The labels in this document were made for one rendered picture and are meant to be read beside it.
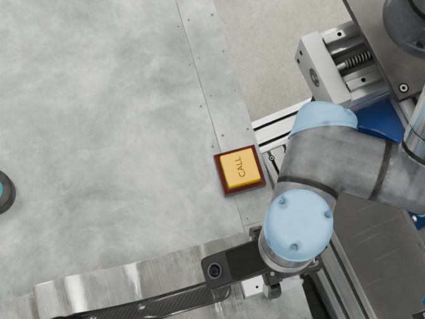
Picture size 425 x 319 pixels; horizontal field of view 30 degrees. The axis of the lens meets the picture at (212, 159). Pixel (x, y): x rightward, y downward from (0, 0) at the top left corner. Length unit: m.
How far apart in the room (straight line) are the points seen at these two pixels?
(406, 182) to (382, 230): 1.17
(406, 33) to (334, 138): 0.41
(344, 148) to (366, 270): 1.16
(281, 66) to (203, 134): 0.96
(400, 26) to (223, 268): 0.49
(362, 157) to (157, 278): 0.53
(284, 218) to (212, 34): 0.74
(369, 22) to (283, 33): 1.14
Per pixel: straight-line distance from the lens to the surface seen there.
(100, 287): 1.33
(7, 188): 1.47
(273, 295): 1.13
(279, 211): 0.89
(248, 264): 1.07
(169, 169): 1.48
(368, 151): 0.94
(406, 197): 0.95
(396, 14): 1.31
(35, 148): 1.52
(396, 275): 2.10
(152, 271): 1.36
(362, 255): 2.08
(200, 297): 1.35
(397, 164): 0.94
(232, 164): 1.44
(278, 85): 2.40
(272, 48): 2.44
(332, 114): 0.95
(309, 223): 0.89
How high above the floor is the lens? 2.22
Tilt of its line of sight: 74 degrees down
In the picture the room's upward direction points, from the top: 4 degrees clockwise
